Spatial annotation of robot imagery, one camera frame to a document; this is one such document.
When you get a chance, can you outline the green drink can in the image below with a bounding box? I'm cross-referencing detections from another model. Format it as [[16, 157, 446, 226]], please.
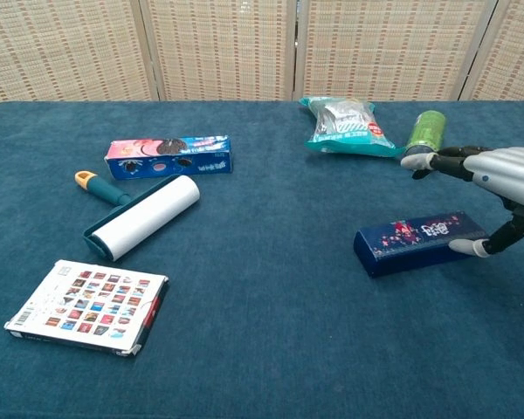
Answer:
[[403, 109, 447, 156]]

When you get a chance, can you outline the woven folding screen panel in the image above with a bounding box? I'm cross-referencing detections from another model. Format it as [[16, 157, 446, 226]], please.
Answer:
[[0, 0, 165, 109], [458, 0, 524, 102], [292, 0, 501, 102], [139, 0, 300, 102]]

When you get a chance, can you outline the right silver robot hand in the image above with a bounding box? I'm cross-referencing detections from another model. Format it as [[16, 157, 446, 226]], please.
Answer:
[[400, 146, 524, 259]]

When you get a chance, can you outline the teal lint roller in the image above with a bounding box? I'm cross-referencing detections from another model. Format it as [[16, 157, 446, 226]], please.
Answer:
[[74, 170, 202, 263]]

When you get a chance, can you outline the teal tablecloth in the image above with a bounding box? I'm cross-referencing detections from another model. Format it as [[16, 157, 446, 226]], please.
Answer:
[[0, 100, 524, 419]]

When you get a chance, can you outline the teal plastic snack bag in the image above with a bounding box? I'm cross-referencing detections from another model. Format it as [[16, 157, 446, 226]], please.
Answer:
[[299, 96, 403, 159]]

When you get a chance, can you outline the dark blue glasses case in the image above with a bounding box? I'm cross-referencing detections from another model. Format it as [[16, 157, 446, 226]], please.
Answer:
[[353, 211, 490, 279]]

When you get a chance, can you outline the white box with picture grid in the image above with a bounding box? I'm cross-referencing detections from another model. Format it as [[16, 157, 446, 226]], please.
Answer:
[[3, 259, 170, 358]]

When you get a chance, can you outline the blue cookie box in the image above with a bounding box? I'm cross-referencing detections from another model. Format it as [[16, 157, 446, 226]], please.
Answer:
[[104, 134, 234, 182]]

